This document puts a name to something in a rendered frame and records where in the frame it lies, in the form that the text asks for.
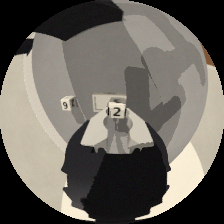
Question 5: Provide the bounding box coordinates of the beige rectangular tray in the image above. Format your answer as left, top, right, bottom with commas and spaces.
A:
92, 93, 127, 112

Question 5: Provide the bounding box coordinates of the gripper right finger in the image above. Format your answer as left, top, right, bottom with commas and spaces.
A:
124, 108, 171, 172

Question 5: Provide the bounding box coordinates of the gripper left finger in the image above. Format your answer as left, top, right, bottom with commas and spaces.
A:
61, 107, 109, 174

